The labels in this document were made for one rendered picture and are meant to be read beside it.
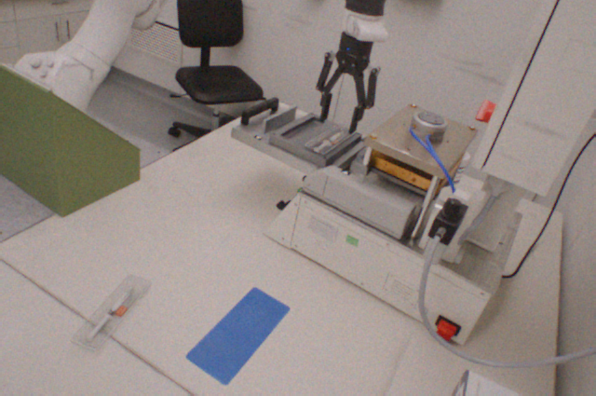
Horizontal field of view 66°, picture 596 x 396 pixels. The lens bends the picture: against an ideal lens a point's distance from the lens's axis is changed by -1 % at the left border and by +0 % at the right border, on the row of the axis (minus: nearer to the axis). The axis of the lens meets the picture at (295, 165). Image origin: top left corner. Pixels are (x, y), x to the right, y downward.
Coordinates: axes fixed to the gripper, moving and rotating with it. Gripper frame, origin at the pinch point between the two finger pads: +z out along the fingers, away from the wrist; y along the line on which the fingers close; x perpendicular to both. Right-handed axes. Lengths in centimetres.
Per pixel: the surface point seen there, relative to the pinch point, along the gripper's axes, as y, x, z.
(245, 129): 21.1, 9.3, 9.2
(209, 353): -6, 52, 31
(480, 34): -3, -145, 0
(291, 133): 10.9, 2.9, 8.4
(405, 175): -22.1, 10.5, 2.3
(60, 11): 244, -87, 45
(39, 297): 28, 64, 31
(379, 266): -24.4, 17.3, 22.2
